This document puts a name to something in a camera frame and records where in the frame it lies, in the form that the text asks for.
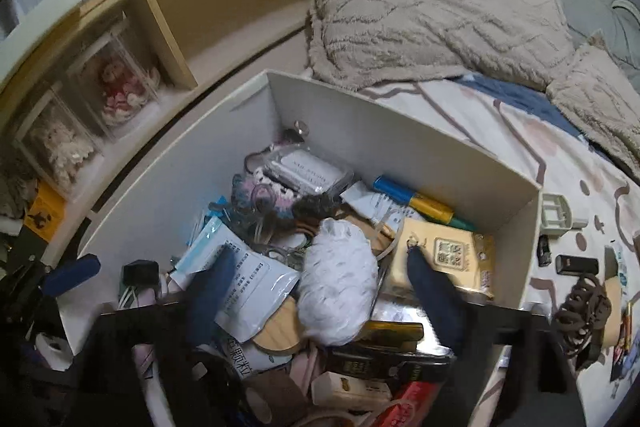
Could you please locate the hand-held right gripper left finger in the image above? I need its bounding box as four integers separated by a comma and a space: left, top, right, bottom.
65, 247, 237, 427

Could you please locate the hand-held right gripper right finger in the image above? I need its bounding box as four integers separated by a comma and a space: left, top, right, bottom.
407, 252, 586, 427

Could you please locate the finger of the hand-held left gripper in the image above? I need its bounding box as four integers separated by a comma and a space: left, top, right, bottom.
41, 254, 102, 299

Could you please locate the white cardboard shoe box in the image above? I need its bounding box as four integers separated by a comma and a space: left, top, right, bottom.
57, 69, 543, 358

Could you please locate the yellow tissue pack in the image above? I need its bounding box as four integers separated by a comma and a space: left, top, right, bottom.
387, 217, 496, 303

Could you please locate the white blue sachet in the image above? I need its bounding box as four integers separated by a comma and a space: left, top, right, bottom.
170, 217, 302, 344

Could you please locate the toilet paper roll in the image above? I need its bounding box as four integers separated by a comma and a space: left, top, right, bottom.
34, 331, 77, 373

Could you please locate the yellow printed card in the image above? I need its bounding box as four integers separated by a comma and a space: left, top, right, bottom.
24, 182, 67, 244

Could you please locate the black binder clip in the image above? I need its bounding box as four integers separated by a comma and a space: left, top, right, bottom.
121, 259, 159, 294

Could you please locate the black gold box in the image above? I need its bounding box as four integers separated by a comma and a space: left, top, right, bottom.
325, 321, 453, 385

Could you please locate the blue yellow tube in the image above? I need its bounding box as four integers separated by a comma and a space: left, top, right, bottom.
372, 175, 477, 231

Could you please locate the white fluffy ball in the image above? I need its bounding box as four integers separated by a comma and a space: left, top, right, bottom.
297, 217, 379, 348

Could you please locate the red packet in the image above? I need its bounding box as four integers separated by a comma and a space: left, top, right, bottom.
374, 381, 443, 427

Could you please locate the cream small box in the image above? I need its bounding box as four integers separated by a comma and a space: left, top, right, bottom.
311, 371, 394, 414

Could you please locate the white dress doll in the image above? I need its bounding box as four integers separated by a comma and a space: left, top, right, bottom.
37, 119, 96, 180

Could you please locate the cream doll in clear case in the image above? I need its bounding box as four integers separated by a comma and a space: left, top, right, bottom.
10, 82, 106, 202

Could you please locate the black rectangular stick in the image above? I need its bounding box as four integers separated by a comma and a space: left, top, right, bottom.
555, 254, 600, 277

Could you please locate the beige plastic holder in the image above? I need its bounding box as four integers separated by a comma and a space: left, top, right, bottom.
540, 192, 589, 236

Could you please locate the clear pouch with white case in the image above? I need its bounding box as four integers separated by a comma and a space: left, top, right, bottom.
259, 146, 354, 198

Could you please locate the tan cardboard sleeve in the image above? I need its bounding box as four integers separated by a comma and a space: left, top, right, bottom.
599, 277, 627, 349

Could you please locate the blue printed card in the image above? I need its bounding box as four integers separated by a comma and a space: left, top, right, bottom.
604, 242, 632, 284

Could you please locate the pink dress doll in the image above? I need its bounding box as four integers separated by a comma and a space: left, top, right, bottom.
100, 59, 151, 128

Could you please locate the blue cloth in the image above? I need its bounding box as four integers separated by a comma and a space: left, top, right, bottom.
450, 73, 586, 140

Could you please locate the red doll in clear case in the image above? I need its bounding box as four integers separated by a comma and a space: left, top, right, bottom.
65, 27, 162, 142

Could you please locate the cream flat board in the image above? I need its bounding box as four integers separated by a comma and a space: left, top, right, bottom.
0, 0, 83, 40

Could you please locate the wooden bedside shelf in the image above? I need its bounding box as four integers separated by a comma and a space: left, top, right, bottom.
0, 0, 401, 258

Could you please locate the white black eye mask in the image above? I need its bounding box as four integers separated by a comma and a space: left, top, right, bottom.
611, 0, 640, 35

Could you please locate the brown hair ties bundle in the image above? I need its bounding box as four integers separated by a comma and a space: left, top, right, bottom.
554, 274, 614, 372

